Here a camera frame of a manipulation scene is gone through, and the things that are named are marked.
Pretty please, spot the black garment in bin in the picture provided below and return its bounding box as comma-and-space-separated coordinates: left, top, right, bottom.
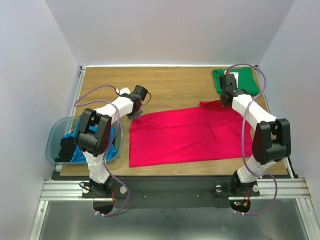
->
54, 136, 79, 163

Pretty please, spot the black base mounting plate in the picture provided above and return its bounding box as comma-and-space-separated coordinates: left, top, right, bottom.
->
82, 175, 260, 209

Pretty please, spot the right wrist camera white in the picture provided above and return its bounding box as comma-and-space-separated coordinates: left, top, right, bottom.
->
224, 70, 239, 79

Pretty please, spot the teal plastic bin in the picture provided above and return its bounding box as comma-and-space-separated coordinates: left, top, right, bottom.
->
46, 116, 124, 165

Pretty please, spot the aluminium frame rail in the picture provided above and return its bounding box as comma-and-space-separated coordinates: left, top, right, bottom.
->
40, 180, 112, 202

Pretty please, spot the blue t shirt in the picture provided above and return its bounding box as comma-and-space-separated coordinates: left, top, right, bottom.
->
63, 120, 118, 164

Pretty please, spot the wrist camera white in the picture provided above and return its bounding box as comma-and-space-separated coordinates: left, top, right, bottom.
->
114, 87, 131, 96
224, 70, 239, 79

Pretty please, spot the folded green t shirt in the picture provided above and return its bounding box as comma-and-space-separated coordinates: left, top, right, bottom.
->
212, 67, 260, 95

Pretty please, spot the red t shirt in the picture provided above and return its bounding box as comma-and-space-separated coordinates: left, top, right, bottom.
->
129, 100, 253, 168

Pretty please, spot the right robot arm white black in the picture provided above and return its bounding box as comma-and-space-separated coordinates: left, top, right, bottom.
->
219, 73, 291, 195

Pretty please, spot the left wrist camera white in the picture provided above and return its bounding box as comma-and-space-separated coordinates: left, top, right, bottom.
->
114, 87, 131, 96

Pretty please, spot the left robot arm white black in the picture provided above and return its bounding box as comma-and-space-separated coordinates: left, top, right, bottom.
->
74, 85, 150, 197

